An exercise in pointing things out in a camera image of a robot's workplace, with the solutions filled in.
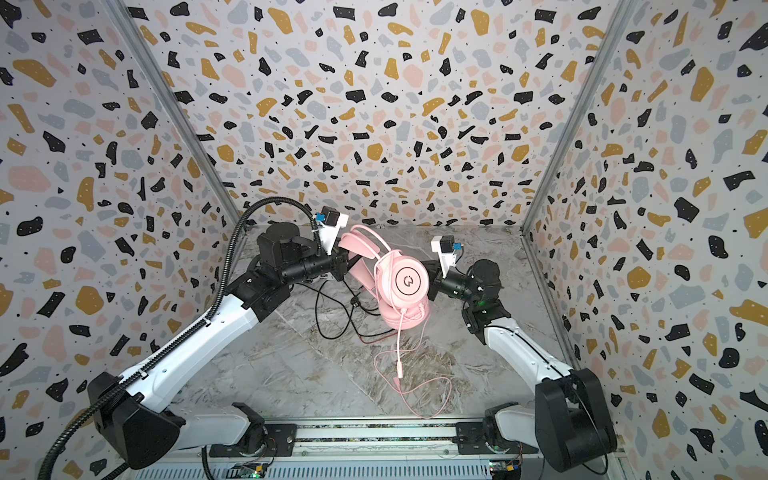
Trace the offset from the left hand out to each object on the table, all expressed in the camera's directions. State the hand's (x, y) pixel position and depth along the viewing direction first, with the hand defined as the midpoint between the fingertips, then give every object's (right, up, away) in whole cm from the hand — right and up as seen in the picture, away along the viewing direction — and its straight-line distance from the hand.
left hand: (368, 242), depth 65 cm
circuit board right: (+32, -54, +6) cm, 63 cm away
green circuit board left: (-29, -55, +6) cm, 62 cm away
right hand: (+8, -5, +6) cm, 11 cm away
